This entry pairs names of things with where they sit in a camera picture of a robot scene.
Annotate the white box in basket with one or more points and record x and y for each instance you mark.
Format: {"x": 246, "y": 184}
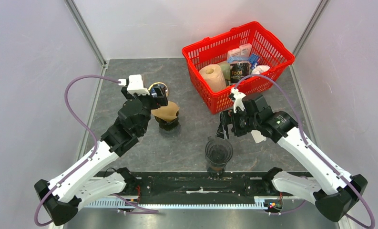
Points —
{"x": 233, "y": 53}
{"x": 245, "y": 50}

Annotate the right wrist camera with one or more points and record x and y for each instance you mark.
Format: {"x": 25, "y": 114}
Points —
{"x": 237, "y": 98}

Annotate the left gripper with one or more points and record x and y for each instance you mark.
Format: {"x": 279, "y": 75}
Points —
{"x": 157, "y": 102}

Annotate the blue packet in basket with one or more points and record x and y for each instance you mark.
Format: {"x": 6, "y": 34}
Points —
{"x": 253, "y": 59}

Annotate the black face tissue pack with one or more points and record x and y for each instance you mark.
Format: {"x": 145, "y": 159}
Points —
{"x": 238, "y": 70}

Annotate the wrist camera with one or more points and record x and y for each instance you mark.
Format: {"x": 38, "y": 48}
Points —
{"x": 134, "y": 85}
{"x": 237, "y": 98}

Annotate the white paper sheet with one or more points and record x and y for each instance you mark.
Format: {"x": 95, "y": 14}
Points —
{"x": 257, "y": 136}

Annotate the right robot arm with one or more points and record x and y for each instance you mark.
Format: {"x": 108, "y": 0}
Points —
{"x": 333, "y": 190}

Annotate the glass jar with brown band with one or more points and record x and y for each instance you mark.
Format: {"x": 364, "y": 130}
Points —
{"x": 215, "y": 170}

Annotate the brown paper coffee filter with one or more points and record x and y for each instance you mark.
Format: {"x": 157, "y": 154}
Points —
{"x": 167, "y": 113}

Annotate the clear glass dripper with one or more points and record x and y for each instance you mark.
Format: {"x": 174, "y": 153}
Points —
{"x": 218, "y": 151}

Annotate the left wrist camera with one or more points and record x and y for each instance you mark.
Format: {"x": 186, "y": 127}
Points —
{"x": 134, "y": 85}

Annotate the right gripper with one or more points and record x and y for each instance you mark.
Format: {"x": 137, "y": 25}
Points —
{"x": 227, "y": 117}

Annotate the red plastic basket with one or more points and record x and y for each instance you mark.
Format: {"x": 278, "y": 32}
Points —
{"x": 214, "y": 50}

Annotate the white plastic bag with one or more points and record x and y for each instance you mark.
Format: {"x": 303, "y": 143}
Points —
{"x": 260, "y": 69}

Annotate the dark green glass dripper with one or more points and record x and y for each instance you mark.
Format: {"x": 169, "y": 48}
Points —
{"x": 167, "y": 125}

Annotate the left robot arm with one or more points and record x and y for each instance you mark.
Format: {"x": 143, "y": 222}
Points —
{"x": 64, "y": 196}

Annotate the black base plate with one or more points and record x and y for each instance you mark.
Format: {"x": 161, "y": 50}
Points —
{"x": 197, "y": 187}

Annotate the beige paper towel roll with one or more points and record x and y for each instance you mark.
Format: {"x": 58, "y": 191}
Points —
{"x": 213, "y": 76}

